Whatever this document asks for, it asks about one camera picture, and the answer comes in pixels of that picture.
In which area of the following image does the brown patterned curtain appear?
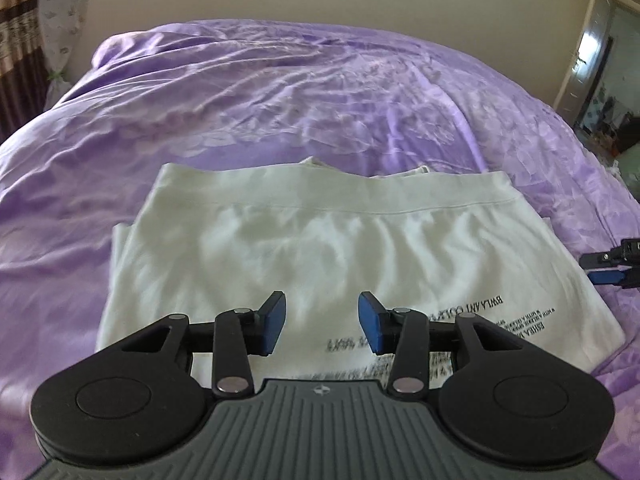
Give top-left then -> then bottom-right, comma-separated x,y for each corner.
0,0 -> 49,141

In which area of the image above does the purple bed cover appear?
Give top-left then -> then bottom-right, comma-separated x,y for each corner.
0,20 -> 640,480

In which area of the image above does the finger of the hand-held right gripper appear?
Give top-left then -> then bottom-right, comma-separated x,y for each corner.
581,240 -> 640,272
588,266 -> 640,291

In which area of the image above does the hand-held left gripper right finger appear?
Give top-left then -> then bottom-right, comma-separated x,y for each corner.
356,290 -> 546,398

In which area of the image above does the white printed sweatshirt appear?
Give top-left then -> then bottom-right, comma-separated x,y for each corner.
95,156 -> 627,386

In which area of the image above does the patterned fan dust cover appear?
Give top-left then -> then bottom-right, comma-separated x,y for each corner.
36,0 -> 94,83

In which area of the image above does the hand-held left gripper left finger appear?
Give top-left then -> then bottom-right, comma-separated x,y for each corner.
97,290 -> 288,398

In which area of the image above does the room door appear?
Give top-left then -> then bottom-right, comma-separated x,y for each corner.
552,0 -> 618,128

